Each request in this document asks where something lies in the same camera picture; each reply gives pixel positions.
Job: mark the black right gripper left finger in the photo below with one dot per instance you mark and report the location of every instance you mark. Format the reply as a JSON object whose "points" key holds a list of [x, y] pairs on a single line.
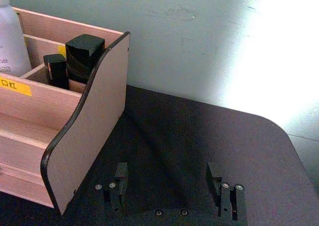
{"points": [[121, 186]]}

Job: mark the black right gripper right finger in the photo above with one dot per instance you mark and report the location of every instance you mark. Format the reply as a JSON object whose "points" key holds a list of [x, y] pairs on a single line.
{"points": [[228, 198]]}

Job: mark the black table cloth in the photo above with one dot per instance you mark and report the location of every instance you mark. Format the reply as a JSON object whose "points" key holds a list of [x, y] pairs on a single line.
{"points": [[199, 148]]}

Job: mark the pale wooden organizer box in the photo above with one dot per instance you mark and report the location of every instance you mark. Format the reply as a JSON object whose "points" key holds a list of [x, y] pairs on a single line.
{"points": [[74, 126]]}

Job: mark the large black square bottle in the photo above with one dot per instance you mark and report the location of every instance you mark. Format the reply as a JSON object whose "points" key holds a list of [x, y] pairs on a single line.
{"points": [[83, 59]]}

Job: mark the yellow label sticker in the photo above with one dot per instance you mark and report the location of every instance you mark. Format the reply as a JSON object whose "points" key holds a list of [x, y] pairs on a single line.
{"points": [[15, 86]]}

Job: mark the white plastic bottle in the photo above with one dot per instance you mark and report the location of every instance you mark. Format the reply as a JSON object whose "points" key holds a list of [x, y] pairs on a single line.
{"points": [[11, 36]]}

